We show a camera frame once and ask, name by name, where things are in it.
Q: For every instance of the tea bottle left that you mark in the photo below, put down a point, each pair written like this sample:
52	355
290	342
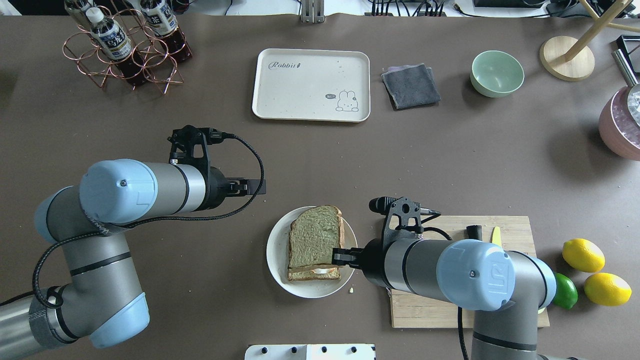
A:
77	10

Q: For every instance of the copper wire bottle rack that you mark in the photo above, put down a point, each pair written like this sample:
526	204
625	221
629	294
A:
160	69

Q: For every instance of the yellow plastic knife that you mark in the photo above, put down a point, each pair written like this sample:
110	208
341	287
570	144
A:
496	237

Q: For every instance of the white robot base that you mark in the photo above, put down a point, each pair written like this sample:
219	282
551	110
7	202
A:
322	351

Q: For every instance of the green lime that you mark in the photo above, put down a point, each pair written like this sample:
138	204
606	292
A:
566	295

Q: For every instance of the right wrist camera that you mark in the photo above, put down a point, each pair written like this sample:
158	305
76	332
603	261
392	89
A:
404	218

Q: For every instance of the whole lemon upper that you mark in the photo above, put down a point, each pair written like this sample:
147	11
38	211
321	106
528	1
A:
583	255

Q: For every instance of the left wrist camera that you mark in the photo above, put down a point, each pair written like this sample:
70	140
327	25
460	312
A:
189	146

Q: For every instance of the tea bottle front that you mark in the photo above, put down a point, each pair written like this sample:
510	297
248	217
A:
117	46

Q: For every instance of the whole lemon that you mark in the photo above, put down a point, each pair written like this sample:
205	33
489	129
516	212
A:
607	289
583	255

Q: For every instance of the bamboo cutting board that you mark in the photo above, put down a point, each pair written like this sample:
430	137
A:
410	311

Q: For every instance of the whole lemon lower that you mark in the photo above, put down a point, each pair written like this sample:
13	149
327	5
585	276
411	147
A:
607	289

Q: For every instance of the pink ice bowl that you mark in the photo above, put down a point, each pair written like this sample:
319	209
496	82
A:
618	129

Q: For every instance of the white round plate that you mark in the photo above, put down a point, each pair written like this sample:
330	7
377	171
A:
277	248

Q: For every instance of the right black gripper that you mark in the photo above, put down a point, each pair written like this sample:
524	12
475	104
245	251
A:
371	261

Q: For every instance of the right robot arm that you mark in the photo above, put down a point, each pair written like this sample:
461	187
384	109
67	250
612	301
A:
504	289

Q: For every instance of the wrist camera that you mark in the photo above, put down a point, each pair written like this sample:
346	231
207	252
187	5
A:
404	218
189	146

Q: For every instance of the steel muddler black tip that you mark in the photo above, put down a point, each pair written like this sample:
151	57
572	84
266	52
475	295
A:
474	232

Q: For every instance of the grey folded cloth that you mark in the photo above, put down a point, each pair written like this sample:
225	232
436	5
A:
411	85

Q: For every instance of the steel ice scoop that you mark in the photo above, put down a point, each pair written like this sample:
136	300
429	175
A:
632	100

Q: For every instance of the cream rabbit tray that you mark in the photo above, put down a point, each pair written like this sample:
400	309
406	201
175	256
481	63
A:
312	85

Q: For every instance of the mint green bowl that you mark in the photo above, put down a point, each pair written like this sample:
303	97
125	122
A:
496	74

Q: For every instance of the fried egg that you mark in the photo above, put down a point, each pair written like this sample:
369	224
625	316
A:
324	271

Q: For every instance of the wooden cup stand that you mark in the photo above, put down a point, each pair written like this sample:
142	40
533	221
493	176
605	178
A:
569	59

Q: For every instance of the bread slice under egg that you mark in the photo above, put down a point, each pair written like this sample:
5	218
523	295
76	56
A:
304	273

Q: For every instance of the tea bottle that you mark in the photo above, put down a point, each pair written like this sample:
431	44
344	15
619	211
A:
77	10
117	46
161	19

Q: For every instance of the tea bottle right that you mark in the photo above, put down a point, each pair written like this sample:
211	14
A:
161	19

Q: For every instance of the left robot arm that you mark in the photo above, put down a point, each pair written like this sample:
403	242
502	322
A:
104	300

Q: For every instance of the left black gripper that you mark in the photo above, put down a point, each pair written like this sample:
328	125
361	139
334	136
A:
215	188

